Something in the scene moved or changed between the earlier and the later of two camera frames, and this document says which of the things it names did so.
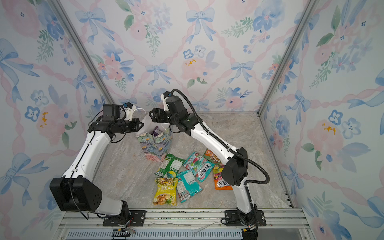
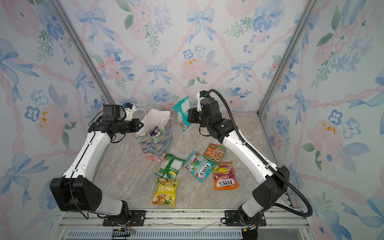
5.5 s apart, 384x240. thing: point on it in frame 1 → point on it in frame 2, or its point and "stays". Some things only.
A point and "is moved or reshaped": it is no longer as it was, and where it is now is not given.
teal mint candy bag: (187, 185) is moved or reshaped
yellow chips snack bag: (165, 193) stays
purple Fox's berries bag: (154, 133) stays
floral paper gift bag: (156, 138) stays
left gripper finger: (136, 124) stays
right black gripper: (156, 115) → (191, 115)
